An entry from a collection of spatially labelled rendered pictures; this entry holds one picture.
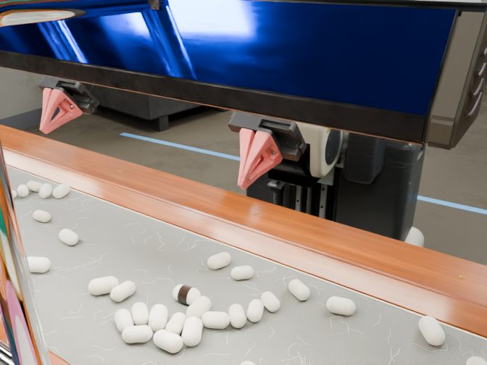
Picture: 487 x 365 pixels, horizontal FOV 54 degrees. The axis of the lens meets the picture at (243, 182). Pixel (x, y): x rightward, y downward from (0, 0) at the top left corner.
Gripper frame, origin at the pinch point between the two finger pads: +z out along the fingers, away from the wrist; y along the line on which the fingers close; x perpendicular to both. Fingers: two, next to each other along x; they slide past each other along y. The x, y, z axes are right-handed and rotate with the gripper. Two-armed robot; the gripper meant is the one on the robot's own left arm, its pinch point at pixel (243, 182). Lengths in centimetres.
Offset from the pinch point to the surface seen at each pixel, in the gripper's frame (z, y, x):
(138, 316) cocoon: 21.6, -1.8, -5.0
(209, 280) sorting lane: 13.6, -0.3, 4.0
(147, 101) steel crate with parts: -105, -205, 171
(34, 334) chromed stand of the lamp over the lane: 25.2, 5.9, -26.2
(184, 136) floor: -97, -182, 197
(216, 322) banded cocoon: 18.4, 6.3, -1.9
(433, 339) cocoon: 10.0, 28.1, 4.9
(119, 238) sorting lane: 12.9, -18.7, 4.9
